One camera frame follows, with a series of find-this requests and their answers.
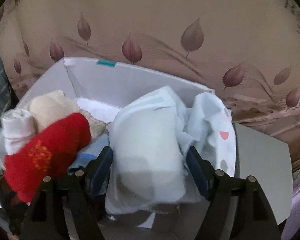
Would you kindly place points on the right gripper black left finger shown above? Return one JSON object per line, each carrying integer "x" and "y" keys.
{"x": 80, "y": 192}

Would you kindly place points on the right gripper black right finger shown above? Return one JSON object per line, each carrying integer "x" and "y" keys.
{"x": 238, "y": 208}

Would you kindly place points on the blue garment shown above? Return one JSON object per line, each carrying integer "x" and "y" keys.
{"x": 89, "y": 153}

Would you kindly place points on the red knitted garment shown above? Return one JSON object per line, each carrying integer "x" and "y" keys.
{"x": 49, "y": 153}

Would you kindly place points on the light blue white underwear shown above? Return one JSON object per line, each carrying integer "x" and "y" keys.
{"x": 149, "y": 145}

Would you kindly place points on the beige knitted garment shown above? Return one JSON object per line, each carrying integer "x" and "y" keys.
{"x": 53, "y": 106}

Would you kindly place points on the white garment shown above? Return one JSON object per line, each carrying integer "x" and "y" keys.
{"x": 18, "y": 129}

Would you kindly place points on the white XINCCI shoe box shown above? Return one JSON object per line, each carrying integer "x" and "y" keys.
{"x": 112, "y": 86}

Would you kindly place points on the beige leaf pattern mattress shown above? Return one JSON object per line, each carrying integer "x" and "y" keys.
{"x": 248, "y": 51}

